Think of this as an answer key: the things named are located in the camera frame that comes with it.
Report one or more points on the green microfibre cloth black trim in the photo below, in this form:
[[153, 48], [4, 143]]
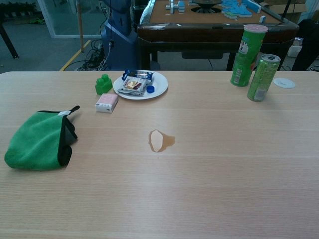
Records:
[[32, 139]]

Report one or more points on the brown liquid spill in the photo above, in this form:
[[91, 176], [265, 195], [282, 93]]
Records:
[[169, 141]]

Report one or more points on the blue bottle cap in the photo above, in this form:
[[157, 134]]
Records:
[[150, 89]]

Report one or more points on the white round plate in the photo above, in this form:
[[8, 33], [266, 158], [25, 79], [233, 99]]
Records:
[[160, 83]]

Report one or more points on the white snack packet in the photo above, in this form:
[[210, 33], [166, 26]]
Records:
[[132, 85]]

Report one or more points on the blue cookie packet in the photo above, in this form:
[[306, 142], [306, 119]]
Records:
[[142, 74]]

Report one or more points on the pink tissue pack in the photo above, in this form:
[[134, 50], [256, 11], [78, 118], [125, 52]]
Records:
[[106, 102]]

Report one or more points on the green toy building block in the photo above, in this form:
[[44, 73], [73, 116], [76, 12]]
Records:
[[103, 85]]

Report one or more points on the blue chair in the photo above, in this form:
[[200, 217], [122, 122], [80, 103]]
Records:
[[119, 44]]

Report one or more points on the dark wooden mahjong table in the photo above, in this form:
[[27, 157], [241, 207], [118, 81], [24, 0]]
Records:
[[199, 32]]

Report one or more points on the green chips tube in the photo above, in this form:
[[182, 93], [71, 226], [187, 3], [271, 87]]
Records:
[[245, 54]]

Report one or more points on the green drink can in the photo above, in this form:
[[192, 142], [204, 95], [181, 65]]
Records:
[[264, 77]]

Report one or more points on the wooden pole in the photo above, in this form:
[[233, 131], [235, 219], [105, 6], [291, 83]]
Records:
[[80, 25]]

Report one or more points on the white round grommet cover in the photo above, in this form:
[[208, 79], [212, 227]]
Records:
[[284, 83]]

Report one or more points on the pile of blue mahjong tiles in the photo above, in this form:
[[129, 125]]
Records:
[[236, 8]]

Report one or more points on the blue white mahjong tile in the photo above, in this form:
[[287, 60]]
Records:
[[262, 19]]

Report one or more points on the person in black trousers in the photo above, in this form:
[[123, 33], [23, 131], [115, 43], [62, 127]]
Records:
[[309, 44]]

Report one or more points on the black table leg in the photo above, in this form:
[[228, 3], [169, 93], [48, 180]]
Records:
[[8, 42]]

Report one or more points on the cardboard box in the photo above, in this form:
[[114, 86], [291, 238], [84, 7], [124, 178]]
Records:
[[296, 6]]

